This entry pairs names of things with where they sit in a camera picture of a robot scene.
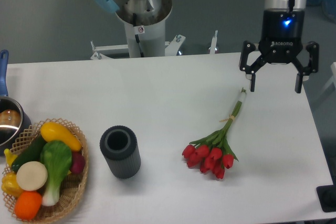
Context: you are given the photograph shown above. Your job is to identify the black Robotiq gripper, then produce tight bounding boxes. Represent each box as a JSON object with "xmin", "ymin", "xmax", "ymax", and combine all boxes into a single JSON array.
[{"xmin": 239, "ymin": 0, "xmax": 319, "ymax": 93}]

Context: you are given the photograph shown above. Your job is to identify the red tulip bouquet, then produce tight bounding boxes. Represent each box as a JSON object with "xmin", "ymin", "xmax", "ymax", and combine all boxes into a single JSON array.
[{"xmin": 182, "ymin": 88, "xmax": 247, "ymax": 179}]

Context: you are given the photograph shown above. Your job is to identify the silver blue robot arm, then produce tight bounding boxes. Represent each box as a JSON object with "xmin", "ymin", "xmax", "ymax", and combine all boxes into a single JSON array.
[{"xmin": 94, "ymin": 0, "xmax": 319, "ymax": 93}]

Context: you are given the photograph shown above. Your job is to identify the black device at table edge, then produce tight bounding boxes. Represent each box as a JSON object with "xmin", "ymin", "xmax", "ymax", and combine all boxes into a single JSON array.
[{"xmin": 316, "ymin": 185, "xmax": 335, "ymax": 212}]

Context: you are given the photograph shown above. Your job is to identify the dark grey ribbed vase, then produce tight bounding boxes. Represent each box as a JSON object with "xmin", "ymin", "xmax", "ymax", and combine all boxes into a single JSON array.
[{"xmin": 100, "ymin": 125, "xmax": 141, "ymax": 179}]

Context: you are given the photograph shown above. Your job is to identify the dark red radish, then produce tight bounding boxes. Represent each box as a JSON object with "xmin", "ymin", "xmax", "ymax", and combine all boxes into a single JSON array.
[{"xmin": 69, "ymin": 152, "xmax": 86, "ymax": 174}]

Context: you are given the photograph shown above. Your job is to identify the yellow squash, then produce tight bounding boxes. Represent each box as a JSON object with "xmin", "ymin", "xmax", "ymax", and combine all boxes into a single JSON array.
[{"xmin": 40, "ymin": 122, "xmax": 82, "ymax": 152}]

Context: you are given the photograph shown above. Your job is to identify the woven wicker basket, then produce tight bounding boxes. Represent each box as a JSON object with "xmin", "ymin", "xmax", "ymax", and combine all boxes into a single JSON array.
[{"xmin": 1, "ymin": 118, "xmax": 89, "ymax": 223}]

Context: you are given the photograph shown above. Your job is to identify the green bok choy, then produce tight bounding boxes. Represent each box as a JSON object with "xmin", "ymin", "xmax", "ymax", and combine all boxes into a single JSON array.
[{"xmin": 40, "ymin": 140, "xmax": 72, "ymax": 207}]

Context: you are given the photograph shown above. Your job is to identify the dark green cucumber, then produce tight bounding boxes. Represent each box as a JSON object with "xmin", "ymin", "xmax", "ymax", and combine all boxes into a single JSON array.
[{"xmin": 11, "ymin": 134, "xmax": 47, "ymax": 172}]

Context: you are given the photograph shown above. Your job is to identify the cream round bun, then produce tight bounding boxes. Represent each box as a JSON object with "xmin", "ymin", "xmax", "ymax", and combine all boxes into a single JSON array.
[{"xmin": 16, "ymin": 161, "xmax": 48, "ymax": 191}]

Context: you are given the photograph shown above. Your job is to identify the orange fruit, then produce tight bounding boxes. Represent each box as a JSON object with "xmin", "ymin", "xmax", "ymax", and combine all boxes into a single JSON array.
[{"xmin": 14, "ymin": 191, "xmax": 42, "ymax": 221}]

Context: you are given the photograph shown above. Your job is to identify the yellow bell pepper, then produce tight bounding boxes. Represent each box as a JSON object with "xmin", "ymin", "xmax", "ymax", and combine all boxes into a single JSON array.
[{"xmin": 1, "ymin": 172, "xmax": 24, "ymax": 198}]

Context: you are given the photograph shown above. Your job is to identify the white furniture frame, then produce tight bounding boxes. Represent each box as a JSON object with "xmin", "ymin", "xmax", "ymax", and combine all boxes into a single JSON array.
[{"xmin": 312, "ymin": 62, "xmax": 335, "ymax": 106}]

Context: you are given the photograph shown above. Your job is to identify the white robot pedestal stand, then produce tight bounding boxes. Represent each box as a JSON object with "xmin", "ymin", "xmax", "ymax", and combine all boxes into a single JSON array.
[{"xmin": 90, "ymin": 19, "xmax": 186, "ymax": 60}]

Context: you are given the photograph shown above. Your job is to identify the blue handled saucepan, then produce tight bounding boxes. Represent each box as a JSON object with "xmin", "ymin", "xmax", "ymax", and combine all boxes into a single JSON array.
[{"xmin": 1, "ymin": 50, "xmax": 31, "ymax": 156}]

